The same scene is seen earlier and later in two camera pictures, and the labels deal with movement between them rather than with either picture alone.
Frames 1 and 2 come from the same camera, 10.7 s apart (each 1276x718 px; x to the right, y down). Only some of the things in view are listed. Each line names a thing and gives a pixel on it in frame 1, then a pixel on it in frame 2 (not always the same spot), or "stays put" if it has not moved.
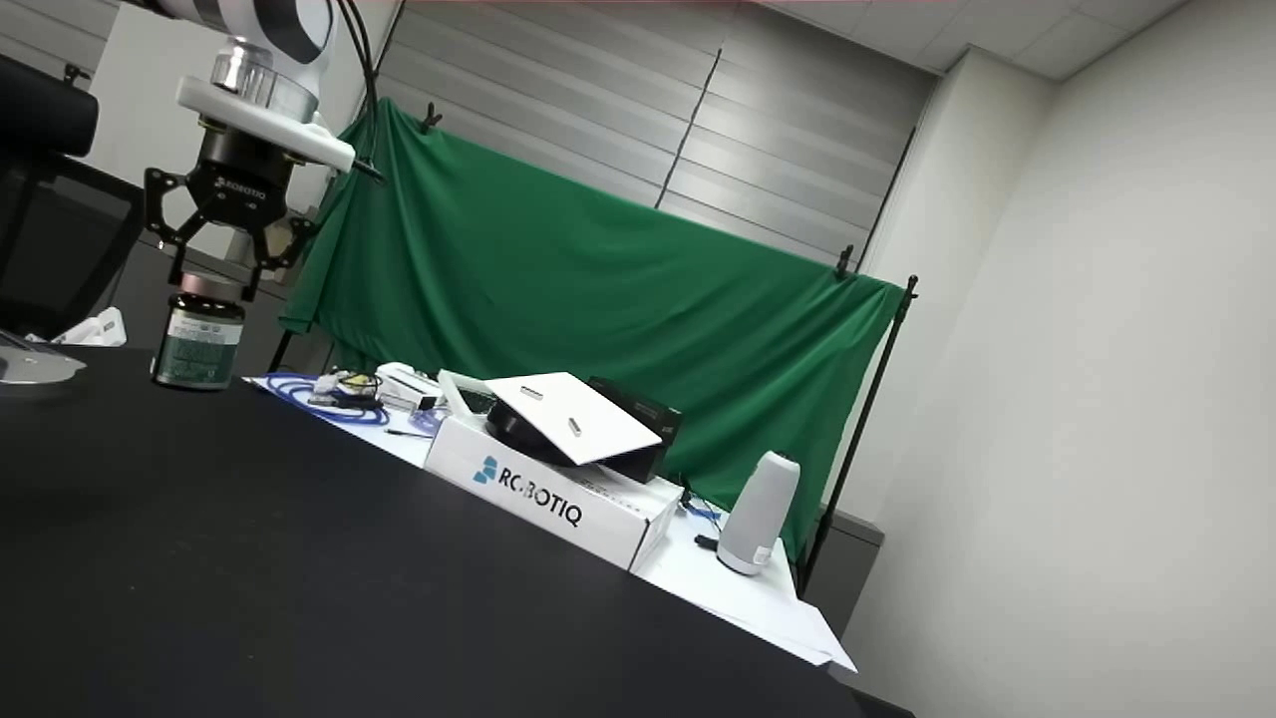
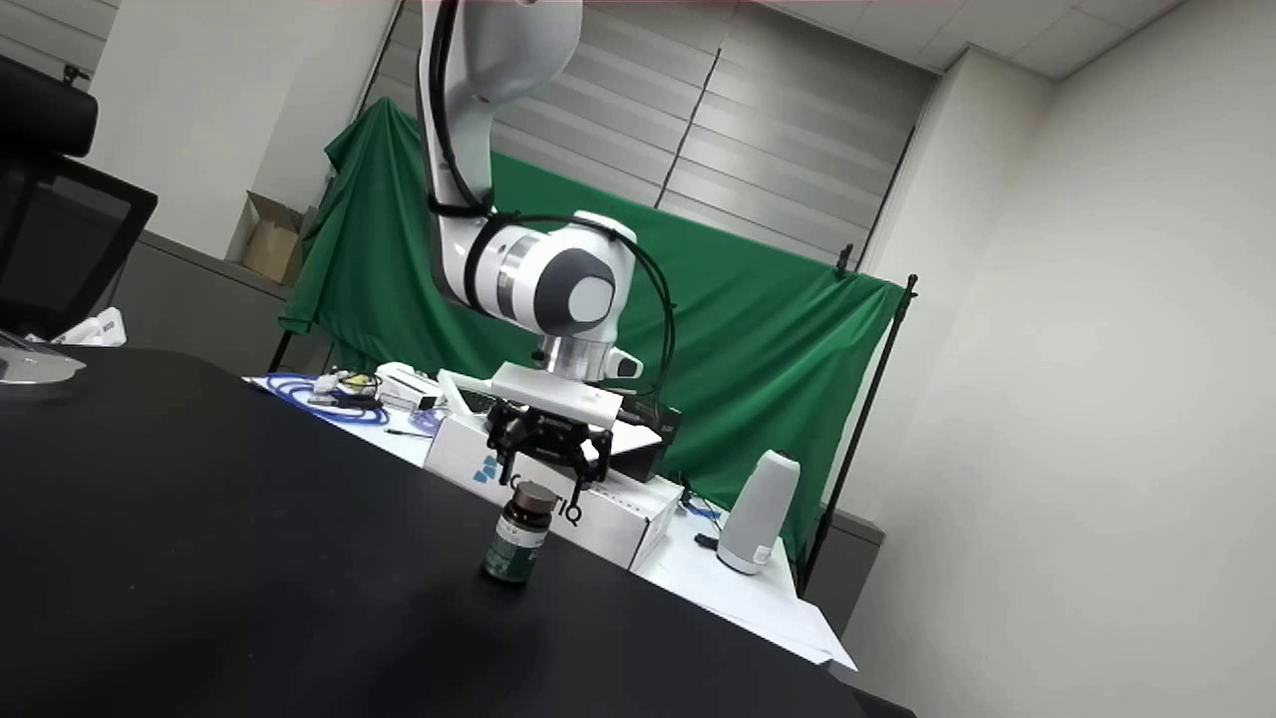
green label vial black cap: [200, 342] to [522, 531]
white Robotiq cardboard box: [616, 516] stays put
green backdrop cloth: [439, 257] stays put
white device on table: [405, 388] stays put
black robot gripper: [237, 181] to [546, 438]
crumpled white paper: [99, 331] stays put
